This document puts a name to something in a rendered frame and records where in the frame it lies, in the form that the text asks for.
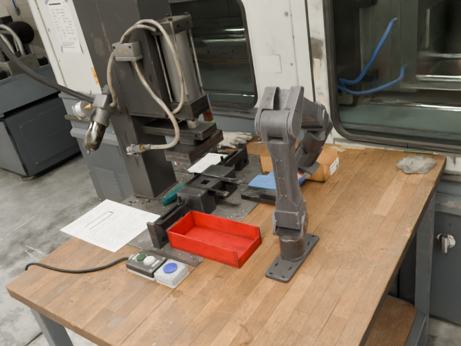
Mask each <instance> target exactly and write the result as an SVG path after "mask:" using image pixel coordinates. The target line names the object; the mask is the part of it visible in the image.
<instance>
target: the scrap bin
mask: <svg viewBox="0 0 461 346"><path fill-rule="evenodd" d="M167 235H168V238H169V242H170V245H171V247H172V248H174V249H178V250H181V251H184V252H187V253H191V254H194V255H197V256H200V257H204V258H207V259H209V260H213V261H216V262H219V263H222V264H225V265H229V266H232V267H235V268H238V269H240V268H241V267H242V266H243V265H244V263H245V262H246V261H247V260H248V259H249V257H250V256H251V255H252V254H253V253H254V252H255V251H256V250H257V248H258V247H259V246H260V245H261V243H262V241H261V234H260V230H259V226H255V225H252V224H247V223H244V222H239V221H235V220H230V219H227V218H222V217H219V216H213V215H210V214H205V213H202V212H199V211H193V210H191V211H190V212H189V213H187V214H186V215H185V216H184V217H183V218H181V219H180V220H179V221H178V222H177V223H176V224H175V225H174V226H172V227H171V228H170V229H169V230H168V231H167Z"/></svg>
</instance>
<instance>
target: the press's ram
mask: <svg viewBox="0 0 461 346"><path fill-rule="evenodd" d="M198 118H199V116H197V117H196V119H195V121H194V122H192V121H191V120H189V119H177V120H176V121H177V124H178V127H179V130H180V137H181V138H180V139H179V141H178V143H177V144H176V145H175V146H174V147H172V148H167V149H165V150H164V152H165V156H166V159H167V161H174V163H175V165H180V163H187V164H192V163H193V162H194V161H196V160H197V159H199V158H200V157H201V156H202V155H203V154H205V153H206V152H208V151H209V150H210V149H212V148H213V147H215V146H216V145H217V144H218V143H220V142H221V141H223V140H224V136H223V132H222V130H220V129H217V125H216V122H204V121H198ZM141 127H142V130H143V133H147V134H153V135H164V136H170V137H175V136H176V131H175V128H174V125H173V124H172V121H171V119H170V118H160V117H156V118H155V119H153V120H152V121H150V122H148V123H146V124H144V125H142V126H141Z"/></svg>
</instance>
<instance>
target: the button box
mask: <svg viewBox="0 0 461 346"><path fill-rule="evenodd" d="M141 253H145V254H146V257H149V256H152V257H154V261H153V262H152V263H151V264H145V263H144V260H143V261H140V262H139V261H137V259H136V256H137V255H139V254H141ZM123 260H128V261H127V262H126V263H125V264H126V268H127V269H128V271H130V272H131V273H134V274H137V275H140V276H142V277H145V278H147V279H151V280H152V281H154V280H155V276H154V273H155V272H156V271H157V270H158V269H159V268H160V267H161V266H162V265H163V264H164V263H165V262H166V261H167V258H166V257H163V256H160V255H157V254H154V253H151V252H148V251H144V250H142V249H141V250H140V251H138V252H137V253H136V254H135V255H131V256H130V257H122V258H120V259H118V260H116V261H113V262H111V263H109V264H107V265H105V266H100V267H97V268H90V269H86V270H67V269H61V268H56V267H53V266H49V265H46V264H41V263H37V262H31V263H29V264H27V265H26V267H25V271H27V270H28V267H29V266H31V265H37V266H42V267H45V268H49V269H52V270H56V271H60V272H64V273H87V272H92V271H96V270H101V269H105V268H108V267H110V266H112V265H114V264H116V263H119V262H121V261H123Z"/></svg>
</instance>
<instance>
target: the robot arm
mask: <svg viewBox="0 0 461 346"><path fill-rule="evenodd" d="M304 90H305V88H304V87H303V86H291V87H290V89H280V87H278V86H267V87H266V88H265V89H264V92H263V95H262V98H261V102H260V105H259V108H258V111H257V114H256V117H255V131H256V134H257V135H258V136H259V137H261V140H262V143H265V144H266V148H267V149H268V152H269V154H270V158H271V161H272V167H273V172H274V181H275V185H276V202H275V205H276V207H275V208H274V209H273V212H272V222H273V232H272V233H273V235H277V236H278V237H279V243H280V248H281V250H280V252H279V254H278V256H277V257H276V258H275V260H274V261H273V262H272V263H271V264H270V266H269V267H268V268H267V270H266V271H265V277H267V278H269V279H273V280H275V281H279V282H282V283H284V284H287V283H289V282H290V281H291V279H292V277H293V276H294V275H295V274H296V272H297V271H298V269H299V268H300V266H301V265H302V264H303V262H304V261H305V260H306V258H307V256H308V255H309V254H310V253H311V251H312V250H313V248H314V247H315V245H316V244H317V243H318V241H319V235H316V234H312V233H308V232H307V225H308V212H307V206H306V200H304V198H303V195H302V193H301V190H300V186H299V183H298V179H299V178H300V177H302V176H303V174H304V173H308V174H310V176H313V175H314V173H315V172H316V170H318V168H319V167H320V164H319V163H318V162H317V159H318V157H319V156H320V153H321V152H322V150H323V148H321V146H323V145H324V143H325V141H326V140H327V138H328V136H329V134H330V132H331V131H332V129H333V123H332V121H331V120H330V119H329V114H328V113H327V110H326V107H325V106H324V105H323V104H319V103H317V102H312V101H310V100H308V99H307V98H306V97H304ZM273 98H274V100H273ZM272 100H273V111H271V105H272ZM301 130H306V131H307V132H306V133H305V136H304V137H303V139H302V140H301V141H300V143H299V145H298V147H297V149H295V147H296V138H297V137H298V136H299V134H300V131H301Z"/></svg>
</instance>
